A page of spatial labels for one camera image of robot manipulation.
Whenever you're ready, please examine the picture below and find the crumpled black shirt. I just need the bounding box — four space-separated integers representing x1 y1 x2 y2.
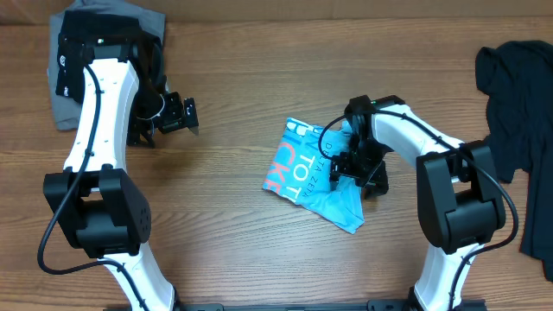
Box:
475 41 552 282

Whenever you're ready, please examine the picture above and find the folded black garment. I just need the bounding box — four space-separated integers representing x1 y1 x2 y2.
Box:
55 10 166 105

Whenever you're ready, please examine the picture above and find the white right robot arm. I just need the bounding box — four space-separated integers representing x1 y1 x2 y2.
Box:
330 95 505 311

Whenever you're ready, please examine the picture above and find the folded grey garment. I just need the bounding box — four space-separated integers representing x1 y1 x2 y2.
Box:
47 0 166 130

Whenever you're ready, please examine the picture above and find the light blue printed t-shirt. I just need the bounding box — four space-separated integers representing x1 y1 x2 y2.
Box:
262 117 365 234

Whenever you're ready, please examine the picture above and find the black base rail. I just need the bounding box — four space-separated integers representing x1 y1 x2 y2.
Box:
176 300 407 311

